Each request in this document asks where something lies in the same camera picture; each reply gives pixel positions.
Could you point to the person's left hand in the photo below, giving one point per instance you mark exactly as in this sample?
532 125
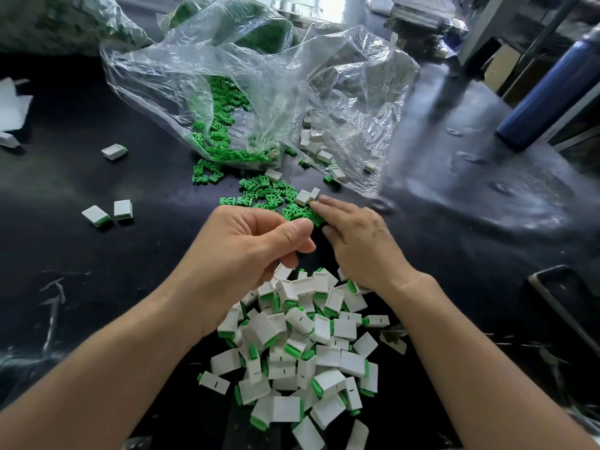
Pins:
239 262

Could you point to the person's right hand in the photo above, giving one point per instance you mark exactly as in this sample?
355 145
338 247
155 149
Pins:
366 243

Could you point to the heap of white caps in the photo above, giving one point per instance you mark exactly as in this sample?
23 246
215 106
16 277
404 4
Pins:
317 154

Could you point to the pile of assembled white-green pieces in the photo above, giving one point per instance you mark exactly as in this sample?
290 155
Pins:
300 356

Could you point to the assembled white-green part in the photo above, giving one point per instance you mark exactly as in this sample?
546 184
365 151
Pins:
96 215
114 152
8 139
214 381
123 210

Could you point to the pile of green clips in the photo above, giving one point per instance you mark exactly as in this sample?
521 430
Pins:
225 126

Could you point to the person's left forearm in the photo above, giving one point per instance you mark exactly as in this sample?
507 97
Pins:
94 389

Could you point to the person's right forearm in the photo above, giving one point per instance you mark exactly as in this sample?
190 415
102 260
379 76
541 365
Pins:
497 375

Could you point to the empty white shell right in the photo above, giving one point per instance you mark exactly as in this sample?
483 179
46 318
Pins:
394 340

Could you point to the clear plastic bag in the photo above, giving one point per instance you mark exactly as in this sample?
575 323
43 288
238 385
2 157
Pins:
367 79

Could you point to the black smartphone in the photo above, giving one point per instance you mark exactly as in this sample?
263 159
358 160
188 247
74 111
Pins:
568 309

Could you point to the brown cardboard box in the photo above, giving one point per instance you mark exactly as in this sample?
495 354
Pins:
504 65

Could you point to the grey machine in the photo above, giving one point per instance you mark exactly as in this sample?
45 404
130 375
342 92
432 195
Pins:
427 12

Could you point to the plastic bag full of green pieces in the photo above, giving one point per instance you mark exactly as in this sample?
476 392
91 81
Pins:
255 23

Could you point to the blue cylinder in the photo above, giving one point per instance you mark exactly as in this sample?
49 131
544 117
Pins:
555 89

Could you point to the white paper sheet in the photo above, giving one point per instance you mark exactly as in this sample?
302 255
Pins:
12 106

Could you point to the large bag of assembled pieces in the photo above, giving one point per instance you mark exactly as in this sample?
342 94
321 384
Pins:
64 21

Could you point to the white metal frame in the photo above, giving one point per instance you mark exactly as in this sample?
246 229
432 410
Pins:
482 25

